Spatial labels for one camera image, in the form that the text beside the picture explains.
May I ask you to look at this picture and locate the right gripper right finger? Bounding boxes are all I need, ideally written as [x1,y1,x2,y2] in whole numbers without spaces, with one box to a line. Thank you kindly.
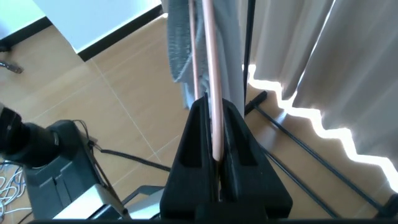
[219,98,294,218]

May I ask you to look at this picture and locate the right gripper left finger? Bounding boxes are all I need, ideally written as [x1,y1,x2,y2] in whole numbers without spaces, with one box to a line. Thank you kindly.
[160,92,219,219]

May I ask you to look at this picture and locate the pink clothes hanger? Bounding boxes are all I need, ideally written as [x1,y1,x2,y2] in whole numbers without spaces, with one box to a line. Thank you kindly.
[188,0,225,162]

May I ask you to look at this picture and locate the pale grey shorts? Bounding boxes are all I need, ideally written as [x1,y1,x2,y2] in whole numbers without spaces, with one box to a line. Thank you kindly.
[166,0,246,118]

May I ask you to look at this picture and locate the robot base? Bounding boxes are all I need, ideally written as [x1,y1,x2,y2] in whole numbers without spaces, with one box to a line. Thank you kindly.
[23,119,165,220]

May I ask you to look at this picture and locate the black clothes rack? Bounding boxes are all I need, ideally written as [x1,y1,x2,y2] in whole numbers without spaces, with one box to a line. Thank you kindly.
[242,0,398,219]

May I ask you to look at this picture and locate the beige curtain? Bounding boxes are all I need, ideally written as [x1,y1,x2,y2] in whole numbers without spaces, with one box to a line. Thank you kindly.
[248,0,398,171]

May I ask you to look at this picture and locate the black cable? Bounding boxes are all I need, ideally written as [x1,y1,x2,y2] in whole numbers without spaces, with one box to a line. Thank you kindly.
[88,139,172,173]

